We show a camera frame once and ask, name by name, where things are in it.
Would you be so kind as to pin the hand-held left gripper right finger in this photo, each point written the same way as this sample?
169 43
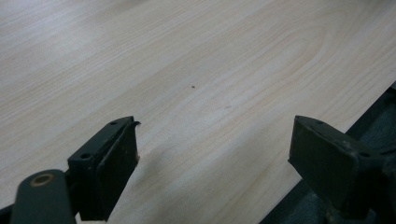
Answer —
327 158

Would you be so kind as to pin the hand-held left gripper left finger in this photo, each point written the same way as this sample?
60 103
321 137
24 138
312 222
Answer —
102 169

